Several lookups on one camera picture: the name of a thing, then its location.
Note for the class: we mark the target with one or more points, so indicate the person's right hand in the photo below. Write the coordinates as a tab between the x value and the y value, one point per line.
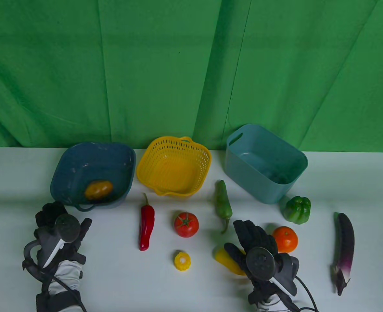
256	235

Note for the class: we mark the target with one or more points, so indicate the person's left hand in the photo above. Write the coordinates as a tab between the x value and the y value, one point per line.
48	214

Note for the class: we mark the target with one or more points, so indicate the orange fruit object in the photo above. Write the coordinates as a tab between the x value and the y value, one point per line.
286	240

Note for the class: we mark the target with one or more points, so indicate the green chili pepper object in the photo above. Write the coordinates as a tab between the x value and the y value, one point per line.
223	203

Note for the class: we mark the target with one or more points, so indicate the green bell pepper object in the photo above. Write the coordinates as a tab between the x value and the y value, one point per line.
297	210

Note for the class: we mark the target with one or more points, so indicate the teal plastic bin container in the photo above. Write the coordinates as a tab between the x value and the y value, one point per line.
275	190

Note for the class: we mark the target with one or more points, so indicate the yellow brown bell pepper object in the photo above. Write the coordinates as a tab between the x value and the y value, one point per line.
98	190

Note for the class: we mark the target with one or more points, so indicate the dark blue bowl container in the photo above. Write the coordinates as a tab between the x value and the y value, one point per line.
81	162

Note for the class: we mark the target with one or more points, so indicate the red tomato object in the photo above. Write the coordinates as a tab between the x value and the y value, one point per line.
186	226

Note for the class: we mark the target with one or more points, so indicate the yellow corn piece object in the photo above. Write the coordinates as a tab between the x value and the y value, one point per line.
182	261

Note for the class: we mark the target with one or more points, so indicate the purple eggplant object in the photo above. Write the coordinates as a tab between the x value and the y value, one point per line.
345	240

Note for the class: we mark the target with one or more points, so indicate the red chili pepper object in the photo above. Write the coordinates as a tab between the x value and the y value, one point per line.
146	224

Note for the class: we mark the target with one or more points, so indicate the yellow perforated basket container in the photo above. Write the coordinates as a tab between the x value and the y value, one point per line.
173	169

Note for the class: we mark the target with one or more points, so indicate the person's right forearm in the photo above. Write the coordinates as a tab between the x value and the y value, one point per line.
272	305

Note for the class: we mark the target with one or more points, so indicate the person's left forearm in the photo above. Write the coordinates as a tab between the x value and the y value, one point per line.
64	273

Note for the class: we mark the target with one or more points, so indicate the round black glove tracker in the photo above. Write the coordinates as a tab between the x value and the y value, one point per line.
260	264
67	228

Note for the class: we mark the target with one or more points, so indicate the green backdrop cloth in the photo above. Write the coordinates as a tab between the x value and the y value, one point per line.
146	65

